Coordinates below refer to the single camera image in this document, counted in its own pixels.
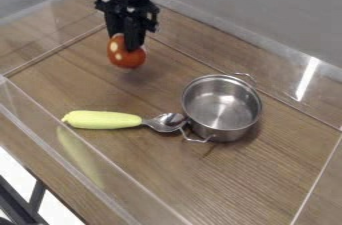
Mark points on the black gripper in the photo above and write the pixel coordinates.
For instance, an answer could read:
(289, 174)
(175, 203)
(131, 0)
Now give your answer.
(143, 19)

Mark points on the red toy mushroom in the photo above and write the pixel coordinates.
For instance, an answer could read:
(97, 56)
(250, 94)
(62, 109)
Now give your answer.
(122, 57)

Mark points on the small steel pot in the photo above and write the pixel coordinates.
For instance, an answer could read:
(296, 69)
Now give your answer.
(222, 106)

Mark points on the black metal table leg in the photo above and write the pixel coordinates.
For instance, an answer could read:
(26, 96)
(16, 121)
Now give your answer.
(20, 210)

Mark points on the spoon with yellow handle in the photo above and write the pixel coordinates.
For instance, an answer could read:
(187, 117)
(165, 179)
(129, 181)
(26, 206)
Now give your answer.
(99, 120)

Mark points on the clear acrylic enclosure wall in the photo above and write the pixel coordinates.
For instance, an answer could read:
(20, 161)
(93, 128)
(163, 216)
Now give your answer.
(137, 177)

